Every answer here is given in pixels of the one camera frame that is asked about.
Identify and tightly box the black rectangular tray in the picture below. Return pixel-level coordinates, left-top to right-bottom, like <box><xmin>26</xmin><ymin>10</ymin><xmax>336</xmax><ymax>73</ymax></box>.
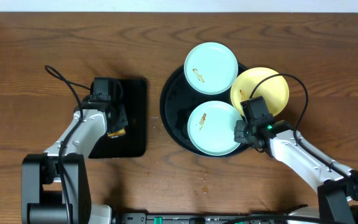
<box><xmin>89</xmin><ymin>78</ymin><xmax>148</xmax><ymax>159</ymax></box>

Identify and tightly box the yellow plate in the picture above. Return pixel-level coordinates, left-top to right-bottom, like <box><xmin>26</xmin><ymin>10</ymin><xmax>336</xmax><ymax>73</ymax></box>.
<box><xmin>230</xmin><ymin>67</ymin><xmax>289</xmax><ymax>116</ymax></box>

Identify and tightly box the black round tray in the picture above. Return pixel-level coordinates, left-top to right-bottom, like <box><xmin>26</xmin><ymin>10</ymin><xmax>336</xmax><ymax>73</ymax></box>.
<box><xmin>159</xmin><ymin>62</ymin><xmax>251</xmax><ymax>159</ymax></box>

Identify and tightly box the right black cable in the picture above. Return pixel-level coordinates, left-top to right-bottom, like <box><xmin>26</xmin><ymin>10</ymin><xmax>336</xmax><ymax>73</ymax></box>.
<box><xmin>249</xmin><ymin>73</ymin><xmax>358</xmax><ymax>212</ymax></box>

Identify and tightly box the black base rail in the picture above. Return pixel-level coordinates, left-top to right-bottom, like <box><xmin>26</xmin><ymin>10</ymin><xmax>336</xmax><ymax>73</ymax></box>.
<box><xmin>116</xmin><ymin>212</ymin><xmax>291</xmax><ymax>224</ymax></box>

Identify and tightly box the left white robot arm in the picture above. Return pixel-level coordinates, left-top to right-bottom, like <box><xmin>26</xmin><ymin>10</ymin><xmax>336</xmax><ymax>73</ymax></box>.
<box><xmin>21</xmin><ymin>102</ymin><xmax>127</xmax><ymax>223</ymax></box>

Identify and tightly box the black cable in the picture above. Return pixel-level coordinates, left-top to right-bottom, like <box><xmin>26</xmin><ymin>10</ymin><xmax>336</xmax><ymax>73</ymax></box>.
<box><xmin>44</xmin><ymin>64</ymin><xmax>92</xmax><ymax>224</ymax></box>
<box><xmin>249</xmin><ymin>73</ymin><xmax>358</xmax><ymax>212</ymax></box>

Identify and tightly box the light blue plate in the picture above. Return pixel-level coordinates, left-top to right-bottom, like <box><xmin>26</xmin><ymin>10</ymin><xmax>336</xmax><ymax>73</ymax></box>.
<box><xmin>183</xmin><ymin>42</ymin><xmax>239</xmax><ymax>95</ymax></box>
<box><xmin>187</xmin><ymin>101</ymin><xmax>242</xmax><ymax>156</ymax></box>

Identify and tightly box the left black cable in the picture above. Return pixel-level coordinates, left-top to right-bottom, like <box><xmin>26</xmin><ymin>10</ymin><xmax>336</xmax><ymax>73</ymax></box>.
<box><xmin>44</xmin><ymin>64</ymin><xmax>92</xmax><ymax>224</ymax></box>

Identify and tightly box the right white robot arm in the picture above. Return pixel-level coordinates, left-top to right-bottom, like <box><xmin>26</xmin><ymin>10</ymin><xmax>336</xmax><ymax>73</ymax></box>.
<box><xmin>234</xmin><ymin>118</ymin><xmax>358</xmax><ymax>223</ymax></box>

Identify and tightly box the yellow sponge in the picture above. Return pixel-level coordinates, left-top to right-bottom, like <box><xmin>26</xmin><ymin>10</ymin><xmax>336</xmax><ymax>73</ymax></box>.
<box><xmin>107</xmin><ymin>128</ymin><xmax>126</xmax><ymax>139</ymax></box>

